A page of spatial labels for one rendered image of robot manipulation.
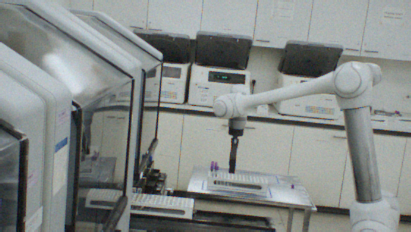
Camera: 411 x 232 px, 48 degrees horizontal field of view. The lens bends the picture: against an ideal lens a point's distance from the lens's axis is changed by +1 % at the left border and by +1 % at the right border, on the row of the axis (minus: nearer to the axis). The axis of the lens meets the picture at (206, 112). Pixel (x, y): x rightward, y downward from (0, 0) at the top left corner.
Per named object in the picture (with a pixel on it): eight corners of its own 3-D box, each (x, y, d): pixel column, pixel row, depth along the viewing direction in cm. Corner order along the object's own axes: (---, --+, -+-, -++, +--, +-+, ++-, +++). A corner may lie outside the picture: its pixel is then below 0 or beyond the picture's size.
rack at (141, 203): (119, 214, 186) (119, 200, 185) (123, 205, 196) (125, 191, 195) (191, 222, 186) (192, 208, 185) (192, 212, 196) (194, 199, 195)
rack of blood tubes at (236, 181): (206, 189, 222) (208, 176, 221) (207, 182, 232) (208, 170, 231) (266, 195, 221) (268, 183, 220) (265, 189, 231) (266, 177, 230)
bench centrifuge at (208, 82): (187, 106, 415) (194, 29, 403) (190, 96, 476) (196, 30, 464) (247, 111, 415) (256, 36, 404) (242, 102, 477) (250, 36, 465)
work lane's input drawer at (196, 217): (108, 232, 185) (109, 211, 184) (115, 218, 199) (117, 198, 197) (285, 249, 185) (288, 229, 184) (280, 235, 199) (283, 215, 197)
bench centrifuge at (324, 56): (279, 115, 415) (289, 39, 404) (271, 105, 477) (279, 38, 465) (340, 121, 415) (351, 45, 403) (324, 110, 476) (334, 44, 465)
